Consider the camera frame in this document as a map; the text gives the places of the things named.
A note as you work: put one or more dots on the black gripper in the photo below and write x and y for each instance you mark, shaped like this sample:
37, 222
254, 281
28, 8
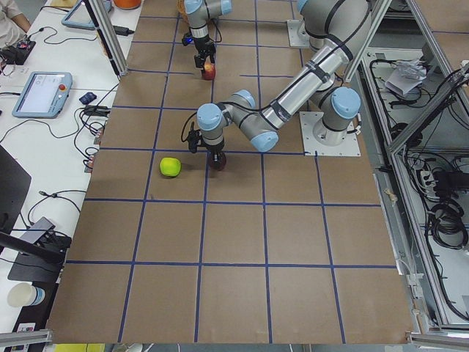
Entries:
215, 149
202, 45

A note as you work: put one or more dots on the dark red apple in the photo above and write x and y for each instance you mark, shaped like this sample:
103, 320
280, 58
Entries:
217, 161

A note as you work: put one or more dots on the red yellow apple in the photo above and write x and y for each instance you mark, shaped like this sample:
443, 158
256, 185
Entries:
208, 72

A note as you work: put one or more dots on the wicker basket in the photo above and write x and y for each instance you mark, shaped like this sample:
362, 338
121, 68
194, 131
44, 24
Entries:
181, 7

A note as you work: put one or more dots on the green apple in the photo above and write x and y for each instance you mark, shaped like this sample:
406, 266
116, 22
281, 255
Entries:
170, 167

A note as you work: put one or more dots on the black power adapter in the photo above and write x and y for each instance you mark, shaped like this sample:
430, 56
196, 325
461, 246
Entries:
123, 31

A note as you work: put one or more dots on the dark blue pouch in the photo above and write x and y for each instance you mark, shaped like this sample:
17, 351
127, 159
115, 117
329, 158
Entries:
87, 98

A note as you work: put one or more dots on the right teach pendant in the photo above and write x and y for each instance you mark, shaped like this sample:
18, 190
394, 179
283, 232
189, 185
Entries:
78, 17

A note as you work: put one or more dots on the teach pendant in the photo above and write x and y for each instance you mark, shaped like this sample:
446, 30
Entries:
44, 95
78, 17

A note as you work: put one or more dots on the left teach pendant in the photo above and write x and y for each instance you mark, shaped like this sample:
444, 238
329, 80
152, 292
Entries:
44, 95

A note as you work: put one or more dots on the black monitor stand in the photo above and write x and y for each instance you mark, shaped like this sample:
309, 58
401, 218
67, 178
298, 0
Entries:
41, 253

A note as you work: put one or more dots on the white paper cup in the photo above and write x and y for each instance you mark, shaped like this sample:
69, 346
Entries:
25, 295

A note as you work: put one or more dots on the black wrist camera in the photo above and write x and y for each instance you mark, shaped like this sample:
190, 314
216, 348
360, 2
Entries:
194, 139

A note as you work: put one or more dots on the aluminium frame post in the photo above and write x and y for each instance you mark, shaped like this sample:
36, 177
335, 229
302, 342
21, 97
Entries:
107, 35

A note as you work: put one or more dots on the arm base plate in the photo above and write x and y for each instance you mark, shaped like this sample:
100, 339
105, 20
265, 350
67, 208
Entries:
317, 143

